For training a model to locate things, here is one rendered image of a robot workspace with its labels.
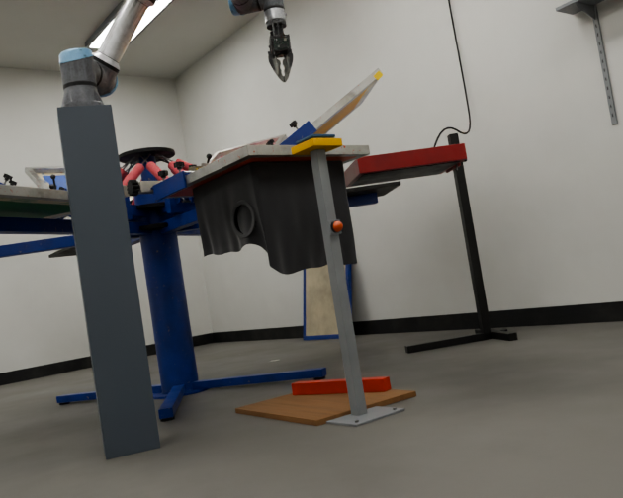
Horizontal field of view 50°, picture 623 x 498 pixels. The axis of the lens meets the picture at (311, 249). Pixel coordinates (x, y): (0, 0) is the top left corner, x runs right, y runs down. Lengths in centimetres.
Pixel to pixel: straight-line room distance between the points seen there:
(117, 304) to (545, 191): 275
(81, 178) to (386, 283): 325
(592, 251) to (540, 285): 41
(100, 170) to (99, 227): 20
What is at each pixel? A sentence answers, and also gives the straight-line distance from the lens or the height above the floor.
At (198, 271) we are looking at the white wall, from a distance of 758.
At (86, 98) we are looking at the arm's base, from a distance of 253.
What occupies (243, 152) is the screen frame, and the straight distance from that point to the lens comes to 243.
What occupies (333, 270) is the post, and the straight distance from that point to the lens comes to 230.
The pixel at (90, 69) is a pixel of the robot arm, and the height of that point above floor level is 134.
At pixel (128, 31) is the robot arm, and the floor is 151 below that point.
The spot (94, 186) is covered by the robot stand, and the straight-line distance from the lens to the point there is 244.
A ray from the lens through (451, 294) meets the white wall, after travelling 480.
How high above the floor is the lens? 47
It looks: 3 degrees up
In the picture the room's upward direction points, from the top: 9 degrees counter-clockwise
